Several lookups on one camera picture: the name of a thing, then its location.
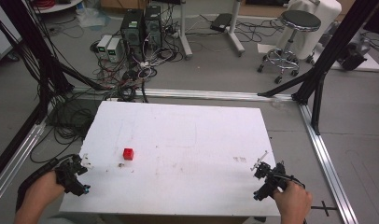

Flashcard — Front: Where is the tangle of floor cables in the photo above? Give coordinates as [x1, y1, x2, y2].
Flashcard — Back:
[30, 6, 186, 164]

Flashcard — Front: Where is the clear plastic bag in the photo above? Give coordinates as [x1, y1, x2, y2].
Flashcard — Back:
[75, 5, 112, 30]

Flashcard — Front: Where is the white power supply box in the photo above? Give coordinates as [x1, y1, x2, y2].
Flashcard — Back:
[96, 34, 113, 60]
[106, 37, 123, 63]

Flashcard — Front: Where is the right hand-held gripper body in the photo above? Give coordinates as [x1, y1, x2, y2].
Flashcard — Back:
[252, 161, 305, 202]

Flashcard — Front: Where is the black machine on white board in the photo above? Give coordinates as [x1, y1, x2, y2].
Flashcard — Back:
[313, 29, 379, 73]

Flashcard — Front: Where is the person's right hand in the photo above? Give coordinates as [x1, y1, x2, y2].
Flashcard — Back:
[272, 181, 314, 224]

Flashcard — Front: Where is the black flat box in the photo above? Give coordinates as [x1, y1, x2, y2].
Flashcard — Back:
[209, 12, 232, 33]

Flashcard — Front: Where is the round white table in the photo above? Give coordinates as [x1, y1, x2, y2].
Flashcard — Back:
[31, 0, 85, 15]

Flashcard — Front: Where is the black round swivel stool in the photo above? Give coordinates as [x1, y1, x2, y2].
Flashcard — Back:
[257, 9, 322, 85]

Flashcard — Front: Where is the black frame post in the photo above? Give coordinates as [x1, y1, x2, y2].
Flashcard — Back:
[0, 0, 111, 186]
[257, 0, 379, 136]

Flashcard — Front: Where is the aluminium floor rail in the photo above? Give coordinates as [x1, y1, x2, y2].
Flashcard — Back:
[70, 86, 296, 103]
[0, 102, 55, 211]
[298, 102, 359, 224]

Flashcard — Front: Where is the red cube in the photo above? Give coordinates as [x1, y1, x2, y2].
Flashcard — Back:
[122, 147, 135, 161]

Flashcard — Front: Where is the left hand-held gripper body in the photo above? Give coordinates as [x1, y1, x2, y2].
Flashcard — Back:
[54, 153, 91, 197]

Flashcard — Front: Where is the black gripper cable sleeve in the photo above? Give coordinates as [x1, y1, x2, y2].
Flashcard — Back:
[15, 154, 74, 213]

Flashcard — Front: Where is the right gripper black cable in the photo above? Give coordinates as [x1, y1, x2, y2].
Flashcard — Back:
[273, 174, 306, 189]

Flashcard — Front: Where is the person's left hand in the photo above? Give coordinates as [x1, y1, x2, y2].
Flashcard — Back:
[24, 170, 66, 217]

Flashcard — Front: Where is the black computer tower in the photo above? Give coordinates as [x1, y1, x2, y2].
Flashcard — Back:
[143, 5, 163, 52]
[119, 8, 146, 62]

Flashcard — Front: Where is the white stand leg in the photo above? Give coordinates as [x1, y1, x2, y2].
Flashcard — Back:
[177, 0, 193, 61]
[226, 0, 246, 58]

